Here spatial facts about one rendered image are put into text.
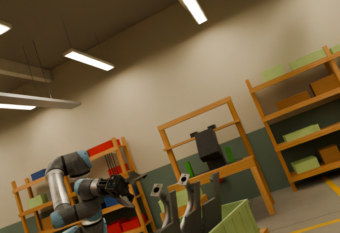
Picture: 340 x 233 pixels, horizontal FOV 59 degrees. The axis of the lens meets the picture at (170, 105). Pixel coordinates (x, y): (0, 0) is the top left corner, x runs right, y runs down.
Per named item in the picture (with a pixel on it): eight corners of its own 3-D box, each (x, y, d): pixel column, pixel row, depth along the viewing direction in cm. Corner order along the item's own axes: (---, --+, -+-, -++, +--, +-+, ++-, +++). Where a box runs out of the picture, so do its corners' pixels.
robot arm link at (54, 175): (39, 157, 168) (49, 218, 128) (59, 152, 172) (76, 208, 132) (43, 174, 173) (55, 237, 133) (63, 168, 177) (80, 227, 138)
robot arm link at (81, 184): (87, 192, 146) (82, 175, 145) (103, 192, 141) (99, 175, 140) (75, 199, 140) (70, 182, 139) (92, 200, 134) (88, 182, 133)
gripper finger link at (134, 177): (141, 168, 128) (123, 180, 128) (148, 176, 131) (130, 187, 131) (140, 163, 130) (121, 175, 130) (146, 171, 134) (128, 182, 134)
